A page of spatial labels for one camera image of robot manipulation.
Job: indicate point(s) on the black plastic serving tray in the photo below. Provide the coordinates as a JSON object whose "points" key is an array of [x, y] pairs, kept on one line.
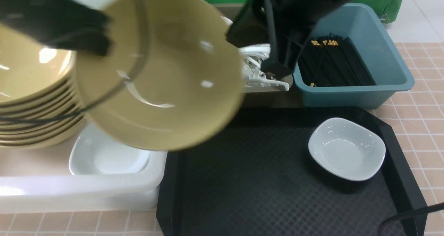
{"points": [[257, 178]]}

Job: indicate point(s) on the stack of yellow bowls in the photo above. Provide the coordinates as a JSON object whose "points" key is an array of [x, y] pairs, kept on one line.
{"points": [[34, 85]]}

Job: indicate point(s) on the blue chopstick bin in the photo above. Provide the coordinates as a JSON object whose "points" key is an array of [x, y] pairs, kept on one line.
{"points": [[361, 24]]}

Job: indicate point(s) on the white translucent plastic tub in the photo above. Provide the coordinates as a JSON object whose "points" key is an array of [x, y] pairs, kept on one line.
{"points": [[39, 180]]}

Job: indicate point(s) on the yellow noodle bowl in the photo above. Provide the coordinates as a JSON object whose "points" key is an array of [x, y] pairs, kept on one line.
{"points": [[181, 80]]}

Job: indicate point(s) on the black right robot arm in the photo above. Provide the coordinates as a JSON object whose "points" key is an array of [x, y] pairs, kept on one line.
{"points": [[286, 25]]}

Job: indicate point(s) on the white square dish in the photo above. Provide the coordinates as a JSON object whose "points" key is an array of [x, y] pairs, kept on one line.
{"points": [[95, 153], [346, 149]]}

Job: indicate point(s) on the white square dish in tub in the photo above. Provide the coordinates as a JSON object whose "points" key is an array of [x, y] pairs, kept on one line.
{"points": [[95, 153]]}

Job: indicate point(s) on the pile of white spoons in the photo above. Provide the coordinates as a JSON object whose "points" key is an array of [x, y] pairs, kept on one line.
{"points": [[252, 58]]}

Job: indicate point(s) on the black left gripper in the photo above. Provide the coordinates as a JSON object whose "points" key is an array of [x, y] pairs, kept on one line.
{"points": [[58, 24]]}

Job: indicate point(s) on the bundle of black chopsticks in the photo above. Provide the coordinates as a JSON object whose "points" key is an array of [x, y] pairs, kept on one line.
{"points": [[333, 61]]}

